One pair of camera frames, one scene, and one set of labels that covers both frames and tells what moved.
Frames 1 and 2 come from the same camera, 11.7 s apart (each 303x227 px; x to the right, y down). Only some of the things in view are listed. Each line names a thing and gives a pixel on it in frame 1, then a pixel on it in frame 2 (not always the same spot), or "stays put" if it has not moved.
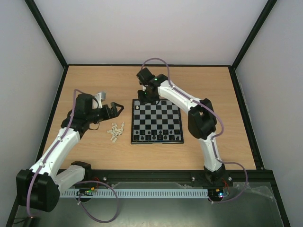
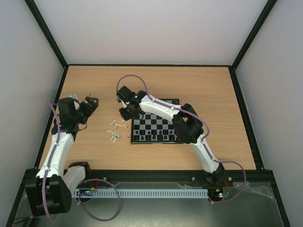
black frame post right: x=263 y=15 stays put
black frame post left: x=38 y=16 stays put
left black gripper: x=108 y=112 -> x=90 y=109
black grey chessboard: x=160 y=123 stays put
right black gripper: x=147 y=100 -> x=123 y=113
